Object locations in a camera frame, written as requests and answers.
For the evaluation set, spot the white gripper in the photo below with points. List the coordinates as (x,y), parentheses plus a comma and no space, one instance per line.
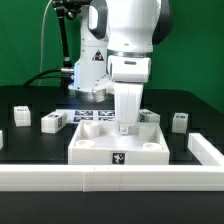
(128,76)

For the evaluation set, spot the white part left edge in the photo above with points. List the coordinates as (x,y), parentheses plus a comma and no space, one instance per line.
(1,139)

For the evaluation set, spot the printed marker sheet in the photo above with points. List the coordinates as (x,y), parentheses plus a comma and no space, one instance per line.
(75,115)

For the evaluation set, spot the white obstacle fence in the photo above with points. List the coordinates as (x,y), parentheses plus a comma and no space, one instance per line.
(207,176)

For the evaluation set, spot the black camera stand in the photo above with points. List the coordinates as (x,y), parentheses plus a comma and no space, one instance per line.
(67,9)

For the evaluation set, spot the white square tabletop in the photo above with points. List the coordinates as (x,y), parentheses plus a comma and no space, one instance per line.
(101,143)

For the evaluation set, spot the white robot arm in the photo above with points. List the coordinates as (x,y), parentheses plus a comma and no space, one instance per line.
(117,40)

